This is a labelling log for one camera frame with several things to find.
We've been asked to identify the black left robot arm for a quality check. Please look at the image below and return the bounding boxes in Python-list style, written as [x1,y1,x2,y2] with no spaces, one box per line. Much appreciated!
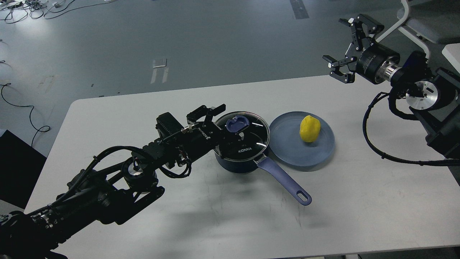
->
[1,104,249,259]

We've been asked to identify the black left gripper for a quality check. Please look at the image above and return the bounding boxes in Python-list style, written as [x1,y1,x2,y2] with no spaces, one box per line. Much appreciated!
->
[180,104,246,159]

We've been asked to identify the tangled cables on floor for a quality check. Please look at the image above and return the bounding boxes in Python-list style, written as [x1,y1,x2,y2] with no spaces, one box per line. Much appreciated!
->
[0,0,117,24]

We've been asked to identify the yellow potato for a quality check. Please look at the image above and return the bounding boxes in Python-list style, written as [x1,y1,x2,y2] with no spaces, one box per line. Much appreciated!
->
[299,115,321,143]

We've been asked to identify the blue-grey round plate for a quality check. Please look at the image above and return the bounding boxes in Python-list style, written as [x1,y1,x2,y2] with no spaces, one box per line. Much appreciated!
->
[269,111,335,167]

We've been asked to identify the black box left edge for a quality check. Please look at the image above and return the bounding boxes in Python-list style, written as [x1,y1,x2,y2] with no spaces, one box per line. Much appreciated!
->
[0,129,47,209]

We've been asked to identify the white chair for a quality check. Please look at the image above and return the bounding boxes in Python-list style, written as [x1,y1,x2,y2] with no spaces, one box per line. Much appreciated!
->
[376,0,460,60]

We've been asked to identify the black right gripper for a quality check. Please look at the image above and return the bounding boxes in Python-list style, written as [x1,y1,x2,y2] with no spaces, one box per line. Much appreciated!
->
[322,14,400,84]

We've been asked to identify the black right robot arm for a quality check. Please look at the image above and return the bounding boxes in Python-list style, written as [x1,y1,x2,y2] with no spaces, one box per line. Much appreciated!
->
[323,14,460,166]

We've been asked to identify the glass pot lid purple knob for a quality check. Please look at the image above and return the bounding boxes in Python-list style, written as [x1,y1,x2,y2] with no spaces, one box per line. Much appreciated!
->
[212,111,271,161]

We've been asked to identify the dark blue saucepan purple handle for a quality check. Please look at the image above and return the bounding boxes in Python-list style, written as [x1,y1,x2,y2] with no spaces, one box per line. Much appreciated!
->
[213,111,313,206]

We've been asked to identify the black cable on floor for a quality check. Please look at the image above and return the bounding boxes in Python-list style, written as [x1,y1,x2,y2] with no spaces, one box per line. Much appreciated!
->
[0,82,51,148]

